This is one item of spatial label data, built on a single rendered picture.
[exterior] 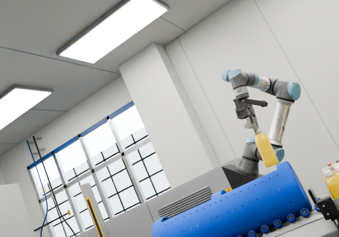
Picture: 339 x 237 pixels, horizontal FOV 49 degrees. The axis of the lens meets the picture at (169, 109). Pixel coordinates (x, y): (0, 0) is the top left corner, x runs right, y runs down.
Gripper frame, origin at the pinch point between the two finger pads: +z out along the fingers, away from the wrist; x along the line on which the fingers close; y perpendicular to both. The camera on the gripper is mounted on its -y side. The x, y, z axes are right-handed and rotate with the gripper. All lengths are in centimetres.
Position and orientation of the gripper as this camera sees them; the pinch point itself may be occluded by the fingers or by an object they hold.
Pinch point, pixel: (257, 130)
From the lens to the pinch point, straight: 201.9
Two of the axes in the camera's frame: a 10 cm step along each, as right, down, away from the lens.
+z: 2.6, 9.4, -2.2
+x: -4.6, -0.8, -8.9
